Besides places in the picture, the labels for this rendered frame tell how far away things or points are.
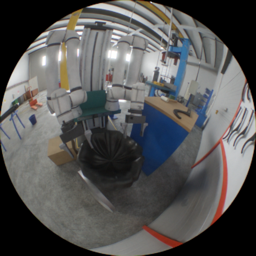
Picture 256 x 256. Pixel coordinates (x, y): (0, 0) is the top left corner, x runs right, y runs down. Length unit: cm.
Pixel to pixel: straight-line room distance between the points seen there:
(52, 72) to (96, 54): 55
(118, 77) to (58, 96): 41
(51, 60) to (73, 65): 22
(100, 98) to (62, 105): 69
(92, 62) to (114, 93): 57
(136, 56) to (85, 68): 56
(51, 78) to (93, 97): 55
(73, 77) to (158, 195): 155
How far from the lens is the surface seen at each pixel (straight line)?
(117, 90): 59
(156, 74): 284
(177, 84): 241
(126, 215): 119
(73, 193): 129
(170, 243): 79
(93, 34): 114
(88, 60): 103
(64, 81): 169
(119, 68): 64
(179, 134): 64
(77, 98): 53
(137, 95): 48
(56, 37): 75
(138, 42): 84
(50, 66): 72
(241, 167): 85
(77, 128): 41
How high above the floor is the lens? 115
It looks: 39 degrees down
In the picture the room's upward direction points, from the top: 11 degrees clockwise
